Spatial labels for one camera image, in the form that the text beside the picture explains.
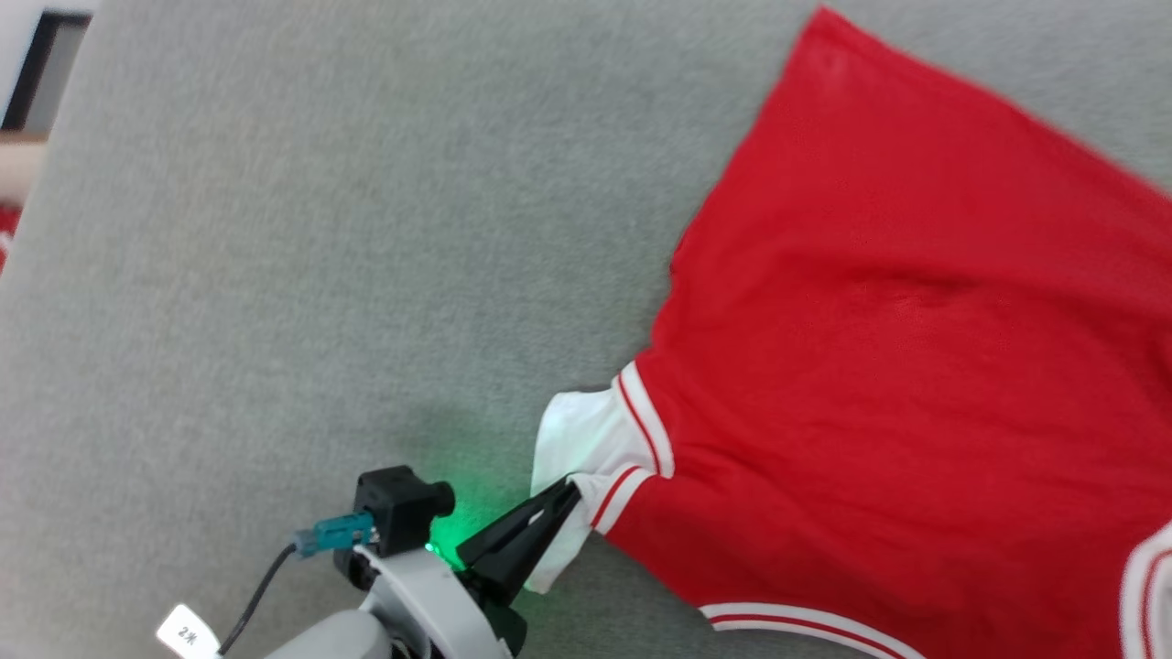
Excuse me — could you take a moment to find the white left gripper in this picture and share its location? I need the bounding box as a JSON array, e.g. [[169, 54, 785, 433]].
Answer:
[[333, 477, 583, 659]]

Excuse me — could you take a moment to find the red white cloth piece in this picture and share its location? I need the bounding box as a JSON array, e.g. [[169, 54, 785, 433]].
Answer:
[[0, 205, 22, 276]]

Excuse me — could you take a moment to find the red and white jersey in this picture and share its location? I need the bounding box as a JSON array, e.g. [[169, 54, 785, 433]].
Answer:
[[528, 5, 1172, 659]]

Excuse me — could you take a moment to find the white cable label tag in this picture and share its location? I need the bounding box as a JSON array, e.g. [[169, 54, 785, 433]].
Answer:
[[155, 603, 223, 659]]

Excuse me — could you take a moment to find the thin black cable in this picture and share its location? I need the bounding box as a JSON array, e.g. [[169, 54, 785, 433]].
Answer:
[[218, 544, 303, 656]]

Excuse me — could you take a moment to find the teal cable connector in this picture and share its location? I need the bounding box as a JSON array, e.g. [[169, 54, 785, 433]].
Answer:
[[292, 512, 377, 558]]

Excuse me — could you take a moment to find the black framed grey panel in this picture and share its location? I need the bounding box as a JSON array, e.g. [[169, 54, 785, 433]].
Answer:
[[0, 8, 94, 135]]

